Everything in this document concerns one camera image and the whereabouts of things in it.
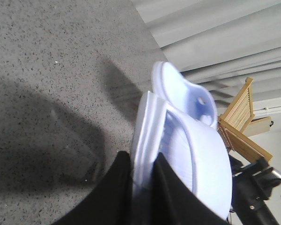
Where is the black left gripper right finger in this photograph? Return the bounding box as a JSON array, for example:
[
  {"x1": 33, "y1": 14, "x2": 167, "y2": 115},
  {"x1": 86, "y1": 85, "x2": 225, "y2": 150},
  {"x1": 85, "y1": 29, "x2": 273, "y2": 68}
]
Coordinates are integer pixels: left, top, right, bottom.
[{"x1": 152, "y1": 153, "x2": 232, "y2": 225}]

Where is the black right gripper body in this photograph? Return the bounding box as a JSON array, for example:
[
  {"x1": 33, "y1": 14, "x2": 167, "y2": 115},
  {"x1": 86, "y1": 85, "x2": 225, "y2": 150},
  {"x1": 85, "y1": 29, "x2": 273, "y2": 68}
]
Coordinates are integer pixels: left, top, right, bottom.
[{"x1": 229, "y1": 156, "x2": 281, "y2": 225}]

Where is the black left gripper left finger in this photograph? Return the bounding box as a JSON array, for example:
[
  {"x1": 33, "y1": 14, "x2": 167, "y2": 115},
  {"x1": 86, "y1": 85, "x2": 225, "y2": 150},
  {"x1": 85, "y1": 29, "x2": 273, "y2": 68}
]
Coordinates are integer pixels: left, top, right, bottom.
[{"x1": 54, "y1": 151, "x2": 131, "y2": 225}]

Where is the light blue slipper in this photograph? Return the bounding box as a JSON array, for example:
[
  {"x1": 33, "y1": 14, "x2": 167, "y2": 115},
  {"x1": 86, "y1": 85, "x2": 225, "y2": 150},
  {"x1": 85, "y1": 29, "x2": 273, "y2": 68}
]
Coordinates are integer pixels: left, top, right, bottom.
[
  {"x1": 151, "y1": 61, "x2": 218, "y2": 130},
  {"x1": 131, "y1": 92, "x2": 232, "y2": 224}
]

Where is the wooden slatted rack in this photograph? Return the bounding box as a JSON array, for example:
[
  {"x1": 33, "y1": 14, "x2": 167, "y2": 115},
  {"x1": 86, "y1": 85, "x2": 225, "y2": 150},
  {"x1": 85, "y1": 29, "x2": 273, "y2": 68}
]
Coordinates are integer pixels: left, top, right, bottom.
[{"x1": 217, "y1": 77, "x2": 273, "y2": 162}]

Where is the pale green curtain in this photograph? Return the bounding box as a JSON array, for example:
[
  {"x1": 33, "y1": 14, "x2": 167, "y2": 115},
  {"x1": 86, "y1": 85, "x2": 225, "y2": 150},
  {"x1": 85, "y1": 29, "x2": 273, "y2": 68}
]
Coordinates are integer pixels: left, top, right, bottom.
[{"x1": 133, "y1": 0, "x2": 281, "y2": 107}]

